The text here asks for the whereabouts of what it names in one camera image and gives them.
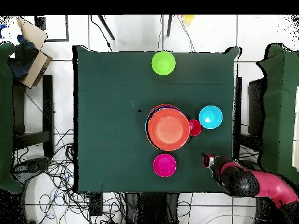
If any pink bowl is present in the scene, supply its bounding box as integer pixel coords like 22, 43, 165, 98
152, 153, 178, 178

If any black metal frame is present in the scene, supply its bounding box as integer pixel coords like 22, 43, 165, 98
34, 15, 70, 43

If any red cup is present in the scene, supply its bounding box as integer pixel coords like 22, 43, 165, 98
188, 119, 202, 137

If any black pedestal leg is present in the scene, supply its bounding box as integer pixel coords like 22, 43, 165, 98
11, 158, 51, 180

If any black stand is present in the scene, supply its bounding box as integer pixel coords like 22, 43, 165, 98
12, 75, 55, 158

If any orange bowl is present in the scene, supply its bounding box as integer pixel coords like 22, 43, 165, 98
147, 108, 191, 152
149, 104, 185, 115

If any small blue ribbed bowl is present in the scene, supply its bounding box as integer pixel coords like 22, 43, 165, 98
199, 105, 224, 130

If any small green bowl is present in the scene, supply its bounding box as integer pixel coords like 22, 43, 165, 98
151, 51, 176, 76

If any tangle of floor cables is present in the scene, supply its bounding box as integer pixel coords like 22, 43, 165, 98
13, 130, 194, 224

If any green cloth side table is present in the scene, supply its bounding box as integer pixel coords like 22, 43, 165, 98
254, 43, 299, 187
0, 41, 24, 194

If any dark blue cloth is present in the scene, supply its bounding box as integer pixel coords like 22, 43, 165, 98
9, 34, 38, 80

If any large blue bowl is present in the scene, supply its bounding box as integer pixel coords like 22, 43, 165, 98
145, 115, 150, 142

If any black tripod leg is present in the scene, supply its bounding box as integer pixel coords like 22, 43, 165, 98
97, 15, 116, 41
166, 15, 173, 37

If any dark green tablecloth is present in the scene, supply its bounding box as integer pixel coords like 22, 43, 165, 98
72, 45, 241, 194

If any cardboard box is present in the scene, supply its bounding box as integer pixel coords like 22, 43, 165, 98
16, 16, 53, 89

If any purple bowl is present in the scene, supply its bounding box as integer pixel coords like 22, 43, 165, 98
148, 106, 186, 117

